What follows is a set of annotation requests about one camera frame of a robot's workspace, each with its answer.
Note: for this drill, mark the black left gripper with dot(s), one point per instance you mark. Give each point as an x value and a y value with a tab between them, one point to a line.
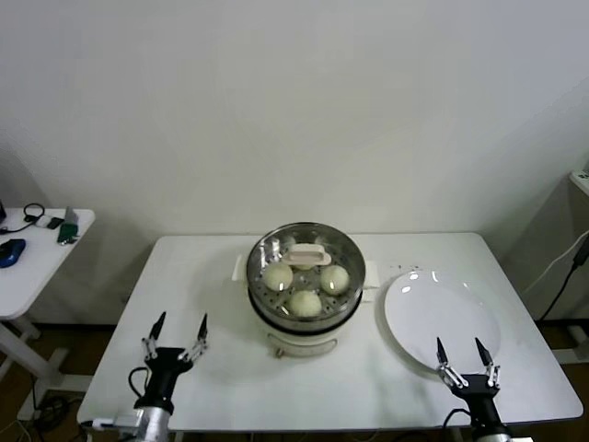
168	368

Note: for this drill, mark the white side table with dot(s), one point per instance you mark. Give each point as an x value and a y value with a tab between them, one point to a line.
32	285

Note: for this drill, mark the small white device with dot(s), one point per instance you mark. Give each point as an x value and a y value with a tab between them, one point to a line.
41	221

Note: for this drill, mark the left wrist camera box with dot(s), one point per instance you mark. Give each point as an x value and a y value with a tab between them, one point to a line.
119	421

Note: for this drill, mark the steel steamer pot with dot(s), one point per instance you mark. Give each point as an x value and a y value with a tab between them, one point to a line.
299	345

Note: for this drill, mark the white power strip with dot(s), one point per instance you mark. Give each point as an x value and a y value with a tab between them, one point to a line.
580	180

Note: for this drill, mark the small black device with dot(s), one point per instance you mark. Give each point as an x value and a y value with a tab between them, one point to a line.
54	222

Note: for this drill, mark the white round plate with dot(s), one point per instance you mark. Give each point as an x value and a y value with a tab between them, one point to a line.
442	313

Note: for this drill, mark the white table foot bar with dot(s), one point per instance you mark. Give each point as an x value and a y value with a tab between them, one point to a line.
573	354

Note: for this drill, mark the blue computer mouse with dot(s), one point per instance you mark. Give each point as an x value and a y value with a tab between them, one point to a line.
11	252

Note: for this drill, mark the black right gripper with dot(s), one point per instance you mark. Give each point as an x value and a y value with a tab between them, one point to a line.
481	391

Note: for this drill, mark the green circuit board module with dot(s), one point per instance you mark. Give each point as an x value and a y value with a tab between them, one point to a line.
67	231

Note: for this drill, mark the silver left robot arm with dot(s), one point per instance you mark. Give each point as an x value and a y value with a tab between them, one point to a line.
154	421

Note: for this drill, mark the beige cabinet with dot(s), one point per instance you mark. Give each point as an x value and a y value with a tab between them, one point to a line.
577	299

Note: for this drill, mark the white steamed baozi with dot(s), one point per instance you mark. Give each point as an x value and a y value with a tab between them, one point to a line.
305	304
278	277
304	268
335	279

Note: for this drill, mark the steel perforated steamer basket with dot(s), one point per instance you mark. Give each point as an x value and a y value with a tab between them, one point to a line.
276	320

